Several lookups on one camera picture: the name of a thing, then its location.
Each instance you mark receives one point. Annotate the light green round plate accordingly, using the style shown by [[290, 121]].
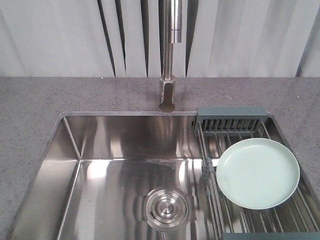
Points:
[[257, 173]]

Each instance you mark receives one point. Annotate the chrome sink drain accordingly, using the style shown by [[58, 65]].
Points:
[[165, 209]]

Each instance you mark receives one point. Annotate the stainless steel sink basin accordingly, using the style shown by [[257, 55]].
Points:
[[97, 163]]

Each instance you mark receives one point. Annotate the chrome kitchen faucet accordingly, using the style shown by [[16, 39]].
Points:
[[172, 34]]

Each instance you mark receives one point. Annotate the grey blue dish rack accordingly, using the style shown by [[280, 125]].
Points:
[[217, 128]]

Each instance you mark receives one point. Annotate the white pleated curtain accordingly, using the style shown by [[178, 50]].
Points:
[[124, 38]]

